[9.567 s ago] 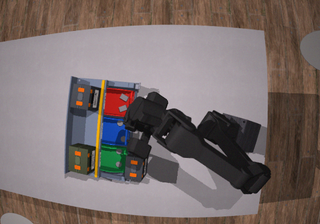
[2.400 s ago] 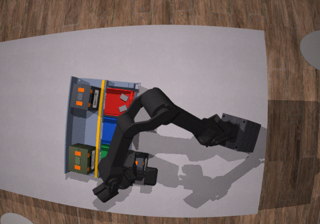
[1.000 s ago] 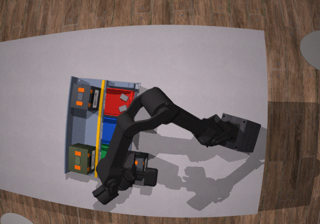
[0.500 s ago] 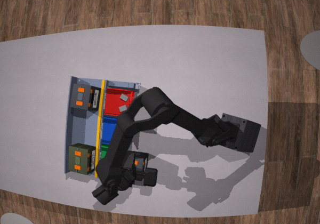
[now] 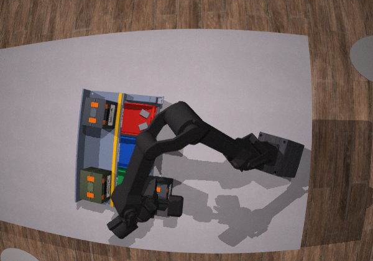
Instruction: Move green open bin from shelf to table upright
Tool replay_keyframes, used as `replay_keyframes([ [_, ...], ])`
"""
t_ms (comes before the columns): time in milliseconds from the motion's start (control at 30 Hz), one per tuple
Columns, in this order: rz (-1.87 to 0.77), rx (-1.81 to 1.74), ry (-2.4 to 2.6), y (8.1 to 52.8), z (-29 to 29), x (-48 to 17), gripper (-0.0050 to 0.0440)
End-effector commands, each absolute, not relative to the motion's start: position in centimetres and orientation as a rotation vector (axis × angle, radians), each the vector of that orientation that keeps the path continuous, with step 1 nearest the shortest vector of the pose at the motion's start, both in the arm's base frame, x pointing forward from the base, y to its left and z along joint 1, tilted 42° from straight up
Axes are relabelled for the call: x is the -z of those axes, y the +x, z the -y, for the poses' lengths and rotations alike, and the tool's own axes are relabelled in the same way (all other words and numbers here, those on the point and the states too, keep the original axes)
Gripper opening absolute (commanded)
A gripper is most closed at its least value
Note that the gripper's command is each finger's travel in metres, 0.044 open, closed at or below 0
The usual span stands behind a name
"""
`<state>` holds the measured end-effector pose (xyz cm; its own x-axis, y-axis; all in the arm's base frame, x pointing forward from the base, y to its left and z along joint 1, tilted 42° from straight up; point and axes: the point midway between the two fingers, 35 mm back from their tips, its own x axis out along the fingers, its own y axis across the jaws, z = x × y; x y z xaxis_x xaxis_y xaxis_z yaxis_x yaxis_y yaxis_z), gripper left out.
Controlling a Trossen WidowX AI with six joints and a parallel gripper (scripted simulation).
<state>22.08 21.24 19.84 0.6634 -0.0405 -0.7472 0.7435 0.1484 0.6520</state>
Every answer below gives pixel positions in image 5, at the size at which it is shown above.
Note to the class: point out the green bin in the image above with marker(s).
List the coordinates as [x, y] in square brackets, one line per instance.
[121, 172]

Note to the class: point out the olive green case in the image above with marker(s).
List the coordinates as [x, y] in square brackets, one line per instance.
[95, 184]

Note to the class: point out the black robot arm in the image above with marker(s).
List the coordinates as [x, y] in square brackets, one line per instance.
[245, 153]

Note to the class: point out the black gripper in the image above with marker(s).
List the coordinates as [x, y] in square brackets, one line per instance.
[174, 204]

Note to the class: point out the grey metal bin shelf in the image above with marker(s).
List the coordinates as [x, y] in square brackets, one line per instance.
[94, 146]

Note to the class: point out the blue open bin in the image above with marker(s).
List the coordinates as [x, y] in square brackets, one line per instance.
[126, 149]

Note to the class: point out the red open bin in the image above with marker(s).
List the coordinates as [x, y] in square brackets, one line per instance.
[132, 118]

